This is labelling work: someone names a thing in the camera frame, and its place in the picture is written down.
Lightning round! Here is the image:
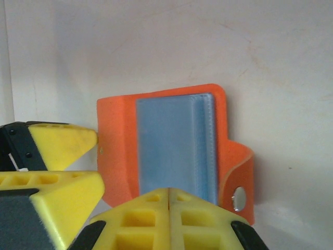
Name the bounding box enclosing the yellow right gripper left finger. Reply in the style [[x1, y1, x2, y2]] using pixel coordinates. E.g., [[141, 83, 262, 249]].
[[69, 187, 171, 250]]

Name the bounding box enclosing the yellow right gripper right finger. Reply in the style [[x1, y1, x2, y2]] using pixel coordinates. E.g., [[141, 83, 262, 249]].
[[169, 187, 271, 250]]

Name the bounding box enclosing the orange card holder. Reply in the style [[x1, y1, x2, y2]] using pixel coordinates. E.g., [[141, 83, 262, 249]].
[[96, 83, 256, 226]]

